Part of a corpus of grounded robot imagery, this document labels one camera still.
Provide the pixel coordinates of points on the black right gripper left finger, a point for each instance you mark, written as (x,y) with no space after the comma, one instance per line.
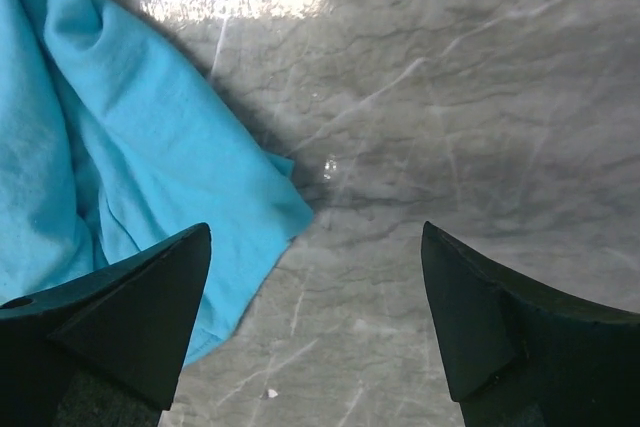
(107,348)

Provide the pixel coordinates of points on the turquoise t shirt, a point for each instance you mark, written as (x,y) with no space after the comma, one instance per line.
(111,142)

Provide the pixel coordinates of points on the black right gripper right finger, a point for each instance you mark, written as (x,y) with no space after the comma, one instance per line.
(517,352)

